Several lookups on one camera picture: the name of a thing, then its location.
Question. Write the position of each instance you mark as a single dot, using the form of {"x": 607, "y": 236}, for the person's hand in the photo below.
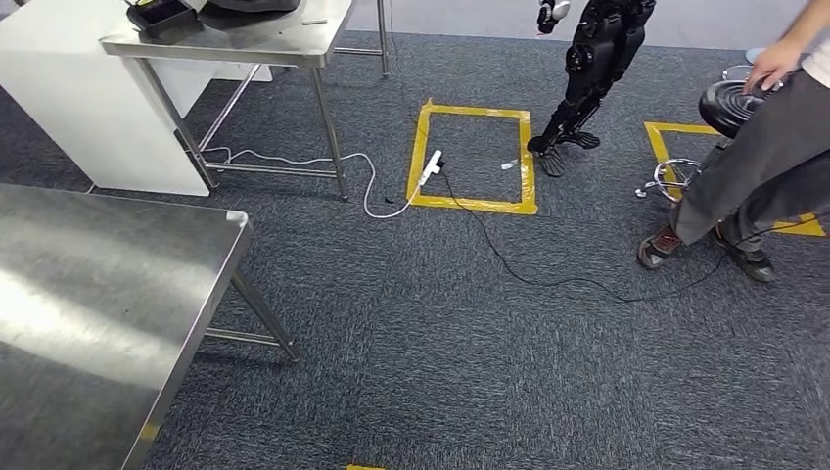
{"x": 775, "y": 61}

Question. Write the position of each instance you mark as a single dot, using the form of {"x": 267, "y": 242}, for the person's forearm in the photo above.
{"x": 810, "y": 26}

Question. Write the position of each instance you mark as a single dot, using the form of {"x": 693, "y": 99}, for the steel workbench table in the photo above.
{"x": 259, "y": 39}
{"x": 97, "y": 292}

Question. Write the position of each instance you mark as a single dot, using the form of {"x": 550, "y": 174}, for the black stool with chrome base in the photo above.
{"x": 726, "y": 107}

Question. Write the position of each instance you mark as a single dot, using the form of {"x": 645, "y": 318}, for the person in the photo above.
{"x": 765, "y": 162}

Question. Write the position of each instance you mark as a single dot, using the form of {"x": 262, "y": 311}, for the yellow floor tape square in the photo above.
{"x": 363, "y": 467}
{"x": 681, "y": 128}
{"x": 473, "y": 205}

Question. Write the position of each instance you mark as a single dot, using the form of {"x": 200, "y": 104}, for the black humanoid robot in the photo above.
{"x": 603, "y": 45}

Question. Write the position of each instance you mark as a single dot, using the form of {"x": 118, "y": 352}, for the white paper scrap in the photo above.
{"x": 510, "y": 164}

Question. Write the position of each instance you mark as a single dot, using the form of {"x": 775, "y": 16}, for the small metal bar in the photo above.
{"x": 314, "y": 21}

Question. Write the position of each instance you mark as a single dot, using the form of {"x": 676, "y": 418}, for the dark bulky object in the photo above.
{"x": 253, "y": 5}

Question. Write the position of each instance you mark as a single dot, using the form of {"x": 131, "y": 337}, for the black tray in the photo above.
{"x": 162, "y": 19}

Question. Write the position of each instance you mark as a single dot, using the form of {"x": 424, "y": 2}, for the white cabinet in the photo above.
{"x": 78, "y": 117}

